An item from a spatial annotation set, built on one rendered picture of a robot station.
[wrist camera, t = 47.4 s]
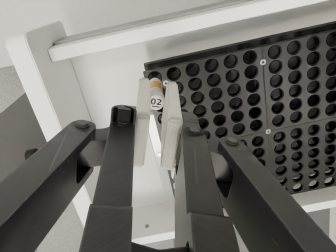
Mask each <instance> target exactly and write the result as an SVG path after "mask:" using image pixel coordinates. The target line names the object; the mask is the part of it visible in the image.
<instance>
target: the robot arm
mask: <svg viewBox="0 0 336 252"><path fill-rule="evenodd" d="M149 125H150V80H149V78H143V77H142V78H141V79H139V86H138V95H137V104H136V106H131V105H122V104H120V105H115V106H113V107H112V108H111V116H110V125H109V127H106V128H98V129H96V125H95V123H93V122H91V121H88V120H84V119H82V120H76V121H73V122H71V123H69V124H68V125H67V126H66V127H65V128H63V129H62V130H61V131H60V132H59V133H57V134H56V135H55V136H54V137H53V138H52V139H50V140H49V141H48V142H47V143H46V144H44V145H43V146H42V147H41V148H40V149H38V150H37V151H36V152H35V153H34V154H33V155H31V156H30V157H29V158H28V159H27V160H25V161H24V162H23V163H22V164H21V165H19V166H18V167H17V168H16V169H15V170H14V171H12V172H11V173H10V174H9V175H8V176H6V177H5V178H4V179H3V180H2V181H0V252H35V251H36V249H37V248H38V247H39V245H40V244H41V242H42V241H43V240H44V238H45V237H46V236H47V234H48V233H49V231H50V230H51V229H52V227H53V226H54V225H55V223H56V222H57V220H58V219H59V218H60V216H61V215H62V214H63V212H64V211H65V209H66V208H67V207H68V205H69V204H70V203H71V201H72V200H73V199H74V197H75V196H76V194H77V193H78V192H79V190H80V189H81V188H82V186H83V185H84V183H85V182H86V181H87V179H88V178H89V177H90V175H91V174H92V172H93V170H94V167H98V166H100V170H99V175H98V179H97V184H96V188H95V193H94V197H93V202H92V204H90V205H89V209H88V213H87V217H86V222H85V226H84V230H83V234H82V239H81V243H80V247H79V252H240V249H239V245H238V241H237V237H236V233H235V229H234V227H235V228H236V230H237V232H238V234H239V235H240V237H241V239H242V241H243V242H244V244H245V246H246V248H247V249H248V251H249V252H336V244H335V243H334V242H333V241H332V240H331V239H330V238H329V237H328V236H327V235H326V233H325V232H324V231H323V230H322V229H321V228H320V227H319V226H318V225H317V224H316V222H315V221H314V220H313V219H312V218H311V217H310V216H309V215H308V214H307V212H306V211H305V210H304V209H303V208H302V207H301V206H300V205H299V204H298V203H297V201H296V200H295V199H294V198H293V197H292V196H291V195H290V194H289V193H288V191H287V190H286V189H285V188H284V187H283V186H282V185H281V184H280V183H279V182H278V180H277V179H276V178H275V177H274V176H273V175H272V174H271V173H270V172H269V171H268V169H267V168H266V167H265V166H264V165H263V164H262V163H261V162H260V161H259V159H258V158H257V157H256V156H255V155H254V154H253V153H252V152H251V151H250V150H249V148H248V147H247V146H246V145H245V144H244V143H243V142H242V141H241V140H239V139H237V138H235V137H232V136H230V137H229V136H224V137H221V138H220V140H219V142H215V141H212V140H209V139H207V136H206V133H205V132H204V131H203V130H202V129H201V128H200V124H199V121H198V117H197V116H196V115H195V114H194V113H191V112H184V111H181V105H180V97H179V90H178V84H176V82H173V81H168V82H167V84H166V91H165V97H164V106H163V111H162V117H161V166H160V167H161V168H162V169H163V170H171V171H172V170H173V169H175V170H174V175H173V181H172V183H174V220H175V248H167V249H155V248H152V247H148V246H145V245H142V244H138V243H135V242H132V222H133V207H132V194H133V171H134V167H142V166H144V163H145V155H146V148H147V140H148V133H149ZM222 206H223V207H224V209H225V211H226V213H227V214H228V216H224V212H223V207H222Z"/></svg>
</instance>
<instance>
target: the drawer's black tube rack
mask: <svg viewBox="0 0 336 252"><path fill-rule="evenodd" d="M161 67H162V69H163V73H164V78H165V81H164V82H163V85H164V86H167V83H168V82H169V81H170V82H176V84H177V86H178V93H179V100H180V108H181V112H188V113H194V114H195V115H196V116H197V118H198V122H199V126H200V129H201V130H203V131H204V132H205V133H206V137H207V139H208V140H211V141H213V142H217V143H219V140H220V138H222V137H233V138H237V139H238V140H240V141H242V142H243V143H244V144H245V145H246V146H247V147H248V149H249V150H250V151H251V152H252V153H253V154H254V155H255V156H256V157H257V158H258V160H259V161H260V162H261V163H262V164H263V165H264V166H265V167H266V168H267V169H268V171H269V172H270V173H271V174H272V175H273V176H274V177H275V178H276V179H277V181H281V180H284V181H282V182H280V184H281V185H282V186H283V187H285V189H286V190H287V192H288V193H289V194H290V195H294V194H299V193H304V192H309V191H314V190H319V189H324V188H329V187H334V186H336V21H332V22H327V23H323V24H318V25H314V26H309V27H304V28H300V29H295V30H291V31H286V32H282V33H277V34H273V35H268V36H264V37H259V38H255V39H250V40H245V41H241V42H236V43H232V44H227V45H223V46H218V47H214V48H209V49H205V50H200V51H196V52H191V53H186V54H182V55H177V56H173V57H168V58H164V59H159V60H155V61H150V62H146V63H144V69H145V71H147V70H151V69H156V68H161ZM326 171H330V172H328V173H325V172H326ZM311 174H315V175H313V176H309V175H311ZM296 177H299V178H297V179H293V178H296ZM330 177H332V180H331V181H330V182H328V183H325V180H326V179H327V178H330ZM311 181H316V184H315V185H313V186H309V183H310V182H311ZM296 184H301V186H300V187H299V188H297V189H293V187H294V185H296Z"/></svg>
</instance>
